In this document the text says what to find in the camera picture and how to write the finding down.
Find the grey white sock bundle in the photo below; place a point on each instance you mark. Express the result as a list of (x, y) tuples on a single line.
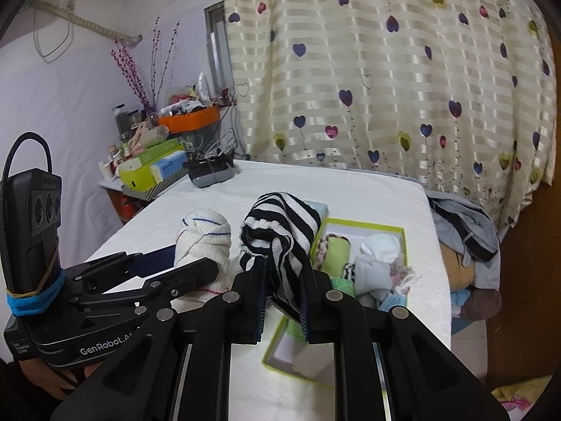
[(372, 276)]

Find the pile of small toiletries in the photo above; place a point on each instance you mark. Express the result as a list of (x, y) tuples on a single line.
[(188, 103)]

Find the grey window frame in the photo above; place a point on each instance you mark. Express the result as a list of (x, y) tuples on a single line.
[(217, 52)]

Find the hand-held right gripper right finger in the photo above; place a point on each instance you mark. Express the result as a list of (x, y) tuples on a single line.
[(305, 315)]

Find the green cloth roll with trim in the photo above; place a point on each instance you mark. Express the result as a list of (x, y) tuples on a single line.
[(337, 250)]

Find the light green cloth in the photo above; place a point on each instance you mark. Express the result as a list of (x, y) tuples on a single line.
[(342, 285)]

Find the white sock ball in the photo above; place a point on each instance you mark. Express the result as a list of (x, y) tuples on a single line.
[(381, 245)]

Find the large black white striped sock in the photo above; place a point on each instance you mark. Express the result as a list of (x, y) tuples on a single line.
[(280, 223)]

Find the side table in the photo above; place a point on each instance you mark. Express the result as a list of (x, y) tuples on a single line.
[(127, 208)]

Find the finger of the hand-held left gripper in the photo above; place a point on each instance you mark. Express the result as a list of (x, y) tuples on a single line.
[(188, 278), (149, 261)]

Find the small white cup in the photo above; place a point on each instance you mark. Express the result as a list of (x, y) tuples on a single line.
[(105, 170)]

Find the heart print curtain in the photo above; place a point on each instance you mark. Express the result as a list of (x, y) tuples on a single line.
[(372, 74)]

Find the grey black headset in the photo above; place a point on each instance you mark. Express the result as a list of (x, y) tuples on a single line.
[(210, 177)]

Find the purple dried flower branches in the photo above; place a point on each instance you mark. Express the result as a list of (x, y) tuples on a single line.
[(142, 96)]

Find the clear candy wrapper packet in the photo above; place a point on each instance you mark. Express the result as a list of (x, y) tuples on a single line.
[(403, 278)]

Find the glass jar with black lid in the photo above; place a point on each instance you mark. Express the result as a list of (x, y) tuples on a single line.
[(120, 120)]

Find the light blue wet wipes pack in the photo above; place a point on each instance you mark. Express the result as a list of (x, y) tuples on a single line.
[(317, 208)]

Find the yellow-green file box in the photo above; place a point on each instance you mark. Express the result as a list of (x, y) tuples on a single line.
[(136, 177)]

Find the blue face mask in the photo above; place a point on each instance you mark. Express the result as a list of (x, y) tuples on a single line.
[(392, 301)]

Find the orange tray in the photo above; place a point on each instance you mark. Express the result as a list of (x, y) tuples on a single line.
[(188, 120)]

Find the green white flat box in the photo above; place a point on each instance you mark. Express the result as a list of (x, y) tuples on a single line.
[(160, 151)]

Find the colourful printed cloth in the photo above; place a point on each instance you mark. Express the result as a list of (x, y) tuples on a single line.
[(523, 397)]

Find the yellow-green cardboard box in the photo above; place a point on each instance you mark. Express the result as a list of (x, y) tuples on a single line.
[(307, 359)]

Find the beige rolled towel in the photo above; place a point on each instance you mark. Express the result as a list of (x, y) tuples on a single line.
[(149, 138)]

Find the brown cloth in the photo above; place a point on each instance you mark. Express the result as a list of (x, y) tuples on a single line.
[(482, 302)]

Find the blue white tissue box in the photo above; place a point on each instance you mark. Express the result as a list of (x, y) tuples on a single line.
[(168, 166)]

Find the grey clothes pile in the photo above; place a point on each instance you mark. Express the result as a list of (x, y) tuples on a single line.
[(464, 228)]

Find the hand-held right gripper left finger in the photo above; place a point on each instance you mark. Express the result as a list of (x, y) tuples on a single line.
[(258, 302)]

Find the person's left hand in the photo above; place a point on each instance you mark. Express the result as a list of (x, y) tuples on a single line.
[(44, 372)]

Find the small black white striped sock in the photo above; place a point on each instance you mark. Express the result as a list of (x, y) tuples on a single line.
[(349, 272)]

